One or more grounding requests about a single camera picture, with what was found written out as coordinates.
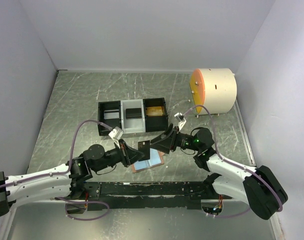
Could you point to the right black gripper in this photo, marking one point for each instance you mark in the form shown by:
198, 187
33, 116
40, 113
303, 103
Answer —
163, 142

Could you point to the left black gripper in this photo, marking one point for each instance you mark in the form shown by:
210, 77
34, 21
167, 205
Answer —
128, 155

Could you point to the orange leather card holder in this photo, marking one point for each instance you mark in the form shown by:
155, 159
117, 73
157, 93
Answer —
156, 159

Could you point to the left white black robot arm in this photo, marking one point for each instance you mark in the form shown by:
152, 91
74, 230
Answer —
65, 180

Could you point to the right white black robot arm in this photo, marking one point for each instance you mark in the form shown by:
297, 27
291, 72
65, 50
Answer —
256, 186

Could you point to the black white three-compartment tray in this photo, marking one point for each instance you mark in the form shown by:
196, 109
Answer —
130, 126

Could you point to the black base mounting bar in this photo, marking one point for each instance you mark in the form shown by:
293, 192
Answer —
191, 195

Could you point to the cream cylinder with orange lid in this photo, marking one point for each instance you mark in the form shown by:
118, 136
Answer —
214, 88

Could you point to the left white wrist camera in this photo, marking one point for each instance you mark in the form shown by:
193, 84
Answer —
116, 134

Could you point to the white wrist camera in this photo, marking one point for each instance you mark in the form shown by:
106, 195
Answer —
181, 120
116, 134

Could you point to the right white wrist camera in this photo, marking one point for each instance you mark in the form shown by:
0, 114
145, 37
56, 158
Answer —
181, 120

